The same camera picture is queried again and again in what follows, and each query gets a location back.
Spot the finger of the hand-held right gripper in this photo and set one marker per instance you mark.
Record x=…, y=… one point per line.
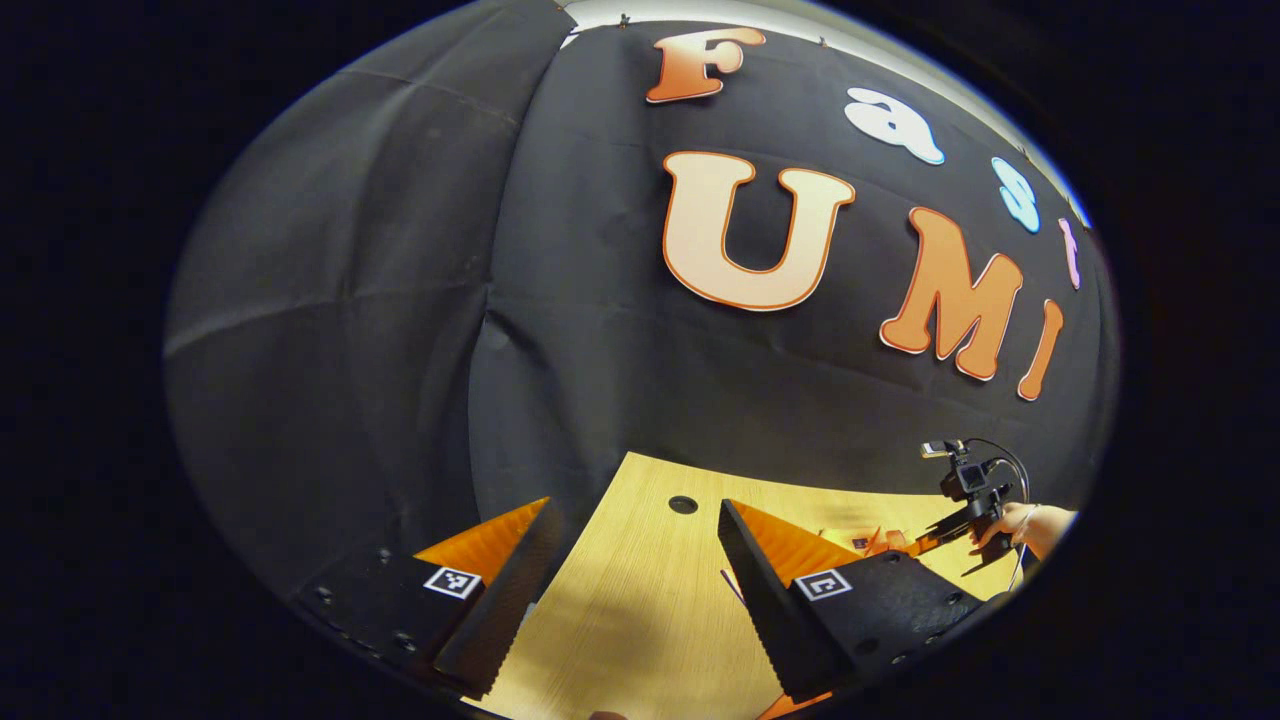
x=950, y=528
x=985, y=560

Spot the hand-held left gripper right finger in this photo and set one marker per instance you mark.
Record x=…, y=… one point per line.
x=770, y=610

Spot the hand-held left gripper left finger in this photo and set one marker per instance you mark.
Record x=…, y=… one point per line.
x=510, y=600

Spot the row of small cloth clips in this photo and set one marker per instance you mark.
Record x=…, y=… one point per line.
x=623, y=20

